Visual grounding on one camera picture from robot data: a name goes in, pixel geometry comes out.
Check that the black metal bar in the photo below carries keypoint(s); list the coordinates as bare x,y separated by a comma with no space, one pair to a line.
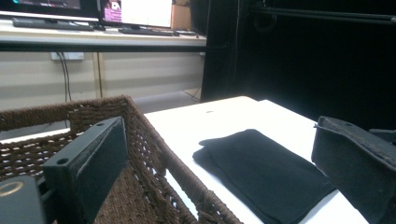
327,15

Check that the dark screen monitor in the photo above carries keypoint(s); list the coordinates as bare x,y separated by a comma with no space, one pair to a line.
46,6

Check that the cardboard box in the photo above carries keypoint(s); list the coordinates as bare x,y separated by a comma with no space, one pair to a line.
181,17

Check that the long beige desk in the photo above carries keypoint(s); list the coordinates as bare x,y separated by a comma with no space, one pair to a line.
140,71

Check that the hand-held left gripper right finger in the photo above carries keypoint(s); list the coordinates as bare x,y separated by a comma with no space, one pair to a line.
358,168

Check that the purple and white screen monitor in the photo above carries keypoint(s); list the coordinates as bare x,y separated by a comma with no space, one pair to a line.
140,12

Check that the brown woven basket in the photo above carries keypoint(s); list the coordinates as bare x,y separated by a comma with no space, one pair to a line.
149,146

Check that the black curtain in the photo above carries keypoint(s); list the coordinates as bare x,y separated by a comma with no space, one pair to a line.
295,68

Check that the black keyboard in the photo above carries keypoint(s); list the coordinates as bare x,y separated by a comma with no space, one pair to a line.
53,24
146,31

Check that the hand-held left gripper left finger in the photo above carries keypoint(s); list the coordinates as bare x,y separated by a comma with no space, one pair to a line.
90,155

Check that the white wall socket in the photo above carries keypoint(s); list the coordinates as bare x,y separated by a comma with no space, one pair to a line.
74,56

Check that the black cloth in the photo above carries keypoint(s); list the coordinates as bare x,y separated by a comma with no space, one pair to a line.
264,174

